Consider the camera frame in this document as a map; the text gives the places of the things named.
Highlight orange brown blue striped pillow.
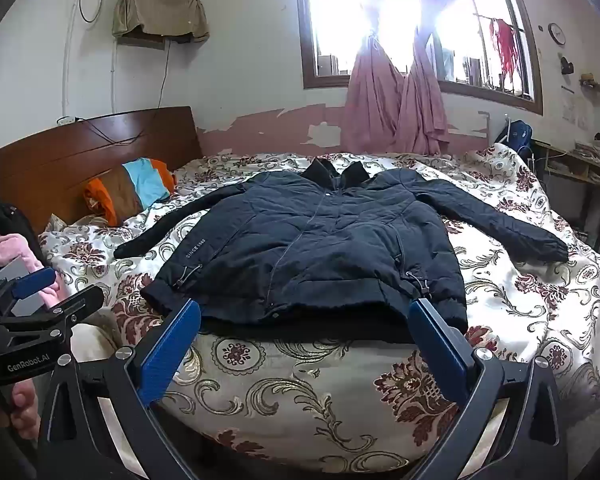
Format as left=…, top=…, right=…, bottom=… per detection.
left=83, top=157, right=177, bottom=227

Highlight floral bed quilt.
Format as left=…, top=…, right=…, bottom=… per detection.
left=37, top=142, right=600, bottom=473

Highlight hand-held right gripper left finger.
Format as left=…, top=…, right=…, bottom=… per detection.
left=36, top=297, right=203, bottom=480

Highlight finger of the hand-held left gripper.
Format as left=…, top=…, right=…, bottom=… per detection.
left=0, top=266, right=57, bottom=322
left=0, top=285, right=105, bottom=343

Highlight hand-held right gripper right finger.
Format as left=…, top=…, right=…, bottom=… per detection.
left=407, top=297, right=568, bottom=480

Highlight blue backpack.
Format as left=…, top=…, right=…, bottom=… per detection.
left=495, top=120, right=533, bottom=153

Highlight pink curtain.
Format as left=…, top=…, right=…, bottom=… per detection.
left=341, top=0, right=407, bottom=155
left=397, top=0, right=486, bottom=157

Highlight person's left hand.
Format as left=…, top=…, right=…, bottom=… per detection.
left=7, top=379, right=42, bottom=441

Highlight wooden headboard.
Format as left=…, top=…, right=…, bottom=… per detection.
left=0, top=106, right=203, bottom=235

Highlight dark navy padded jacket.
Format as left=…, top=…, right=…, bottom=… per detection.
left=114, top=156, right=570, bottom=345

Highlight pink fleece clothing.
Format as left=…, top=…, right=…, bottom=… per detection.
left=0, top=232, right=61, bottom=311

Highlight red hanging clothes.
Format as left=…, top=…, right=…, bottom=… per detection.
left=487, top=17, right=516, bottom=78

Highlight air conditioner with beige cover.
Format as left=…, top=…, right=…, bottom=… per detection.
left=111, top=0, right=211, bottom=51

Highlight wooden side shelf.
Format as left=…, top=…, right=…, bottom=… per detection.
left=530, top=139, right=600, bottom=251

